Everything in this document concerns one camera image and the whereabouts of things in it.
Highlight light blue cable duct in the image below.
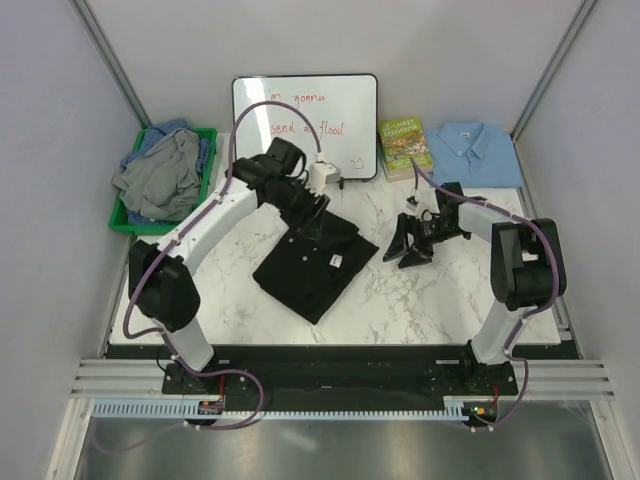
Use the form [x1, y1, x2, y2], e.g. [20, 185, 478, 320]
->
[91, 396, 495, 422]

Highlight black long sleeve shirt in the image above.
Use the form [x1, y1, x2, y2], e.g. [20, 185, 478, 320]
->
[253, 212, 379, 325]

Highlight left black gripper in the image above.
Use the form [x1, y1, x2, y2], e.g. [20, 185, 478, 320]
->
[269, 180, 332, 244]

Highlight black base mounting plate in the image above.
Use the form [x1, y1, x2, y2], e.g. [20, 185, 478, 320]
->
[162, 345, 518, 410]

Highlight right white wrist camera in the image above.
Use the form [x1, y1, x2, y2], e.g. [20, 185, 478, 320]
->
[406, 189, 438, 218]

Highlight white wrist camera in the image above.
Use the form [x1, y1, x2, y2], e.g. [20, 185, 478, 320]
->
[306, 162, 342, 195]
[406, 189, 438, 218]

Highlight blue checked shirt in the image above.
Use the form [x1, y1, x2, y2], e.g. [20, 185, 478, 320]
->
[119, 117, 211, 226]

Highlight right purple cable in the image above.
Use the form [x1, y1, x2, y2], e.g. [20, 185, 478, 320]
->
[410, 157, 559, 434]

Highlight white whiteboard with red writing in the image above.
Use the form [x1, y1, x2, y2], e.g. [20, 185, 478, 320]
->
[232, 74, 378, 181]

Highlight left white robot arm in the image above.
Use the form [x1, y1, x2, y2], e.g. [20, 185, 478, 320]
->
[125, 138, 341, 393]

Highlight green treehouse book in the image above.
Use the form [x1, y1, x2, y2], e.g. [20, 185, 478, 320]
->
[378, 117, 434, 182]

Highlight folded light blue shirt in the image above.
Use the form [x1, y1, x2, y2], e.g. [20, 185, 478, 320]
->
[425, 122, 523, 189]

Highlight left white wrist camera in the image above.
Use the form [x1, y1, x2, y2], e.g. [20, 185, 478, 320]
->
[306, 162, 342, 195]

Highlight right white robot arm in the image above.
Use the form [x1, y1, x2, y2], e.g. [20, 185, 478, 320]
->
[383, 182, 567, 394]

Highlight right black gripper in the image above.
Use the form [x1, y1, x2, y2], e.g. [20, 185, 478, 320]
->
[382, 212, 465, 269]

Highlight grey crumpled shirt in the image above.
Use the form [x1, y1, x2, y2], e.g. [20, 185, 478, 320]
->
[112, 129, 201, 222]

